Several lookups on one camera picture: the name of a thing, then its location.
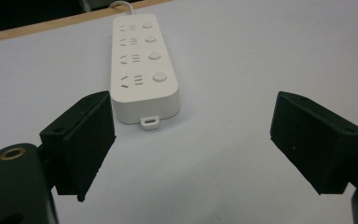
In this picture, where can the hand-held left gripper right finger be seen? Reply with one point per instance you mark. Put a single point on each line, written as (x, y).
(317, 143)

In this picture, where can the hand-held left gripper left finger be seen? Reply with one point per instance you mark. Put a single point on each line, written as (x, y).
(80, 146)

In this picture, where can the white power strip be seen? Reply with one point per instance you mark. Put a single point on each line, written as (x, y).
(143, 71)

